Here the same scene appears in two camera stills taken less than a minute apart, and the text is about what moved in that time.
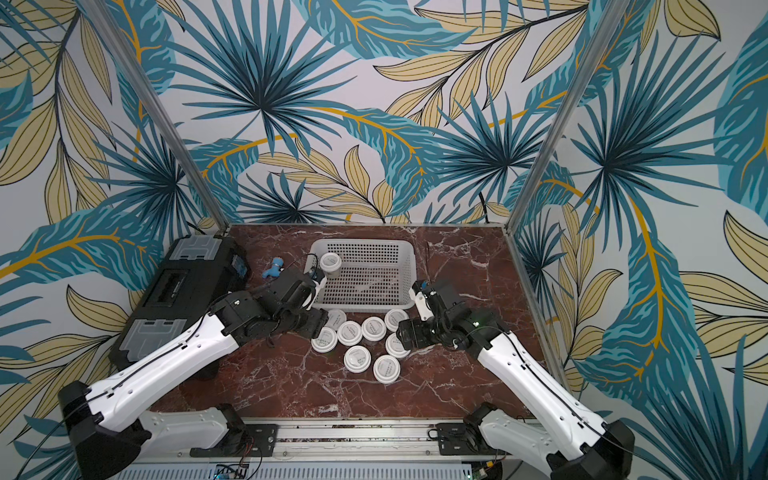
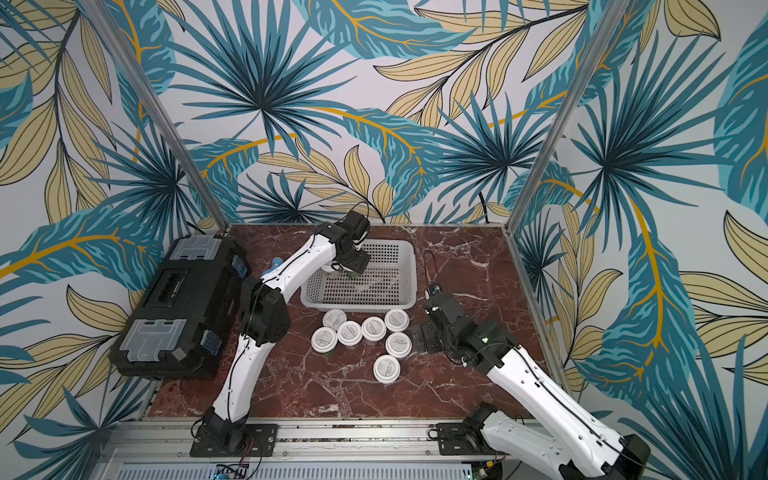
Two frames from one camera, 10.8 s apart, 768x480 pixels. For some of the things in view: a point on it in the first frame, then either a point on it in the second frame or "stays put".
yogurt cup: (386, 369) stays put
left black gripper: (317, 319) → (360, 263)
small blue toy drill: (275, 269) stays put
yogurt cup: (335, 318) stays put
